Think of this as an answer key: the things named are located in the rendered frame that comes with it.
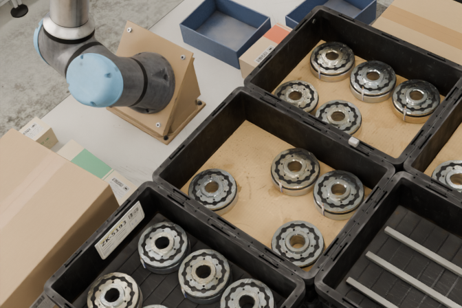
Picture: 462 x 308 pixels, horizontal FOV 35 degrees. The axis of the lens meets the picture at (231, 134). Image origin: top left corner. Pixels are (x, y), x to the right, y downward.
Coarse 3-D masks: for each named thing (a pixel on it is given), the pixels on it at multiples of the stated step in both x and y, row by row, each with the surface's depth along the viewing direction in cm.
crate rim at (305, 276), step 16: (256, 96) 156; (288, 112) 152; (320, 128) 149; (368, 160) 143; (384, 160) 142; (384, 176) 140; (176, 192) 144; (224, 224) 138; (352, 224) 134; (256, 240) 135; (272, 256) 132; (320, 256) 131; (304, 272) 130
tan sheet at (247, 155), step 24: (240, 144) 161; (264, 144) 161; (288, 144) 160; (240, 168) 158; (264, 168) 157; (240, 192) 154; (264, 192) 153; (312, 192) 152; (240, 216) 150; (264, 216) 150; (288, 216) 149; (312, 216) 148; (264, 240) 146
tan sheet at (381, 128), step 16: (304, 64) 174; (288, 80) 171; (304, 80) 170; (320, 80) 170; (400, 80) 167; (320, 96) 167; (336, 96) 166; (352, 96) 166; (368, 112) 162; (384, 112) 162; (368, 128) 160; (384, 128) 159; (400, 128) 159; (416, 128) 158; (384, 144) 157; (400, 144) 156
